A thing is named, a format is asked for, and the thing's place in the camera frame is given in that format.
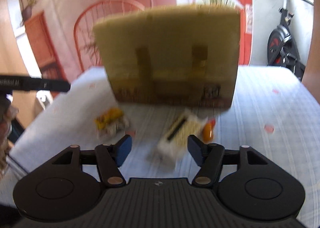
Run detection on cracker packet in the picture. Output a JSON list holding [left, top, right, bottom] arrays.
[[156, 109, 208, 169]]

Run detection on yellow snack packet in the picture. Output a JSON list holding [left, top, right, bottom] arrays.
[[94, 107, 130, 138]]

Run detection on orange sausage in wrapper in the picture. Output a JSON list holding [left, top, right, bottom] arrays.
[[202, 119, 216, 144]]

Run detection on black exercise bike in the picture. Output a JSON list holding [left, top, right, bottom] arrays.
[[267, 0, 314, 80]]

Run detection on plaid strawberry tablecloth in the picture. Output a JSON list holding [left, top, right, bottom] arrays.
[[8, 66, 319, 227]]

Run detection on cardboard box with yellow liner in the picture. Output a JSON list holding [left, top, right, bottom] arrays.
[[93, 5, 241, 109]]

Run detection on printed room backdrop cloth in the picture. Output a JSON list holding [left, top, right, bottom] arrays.
[[16, 0, 253, 88]]

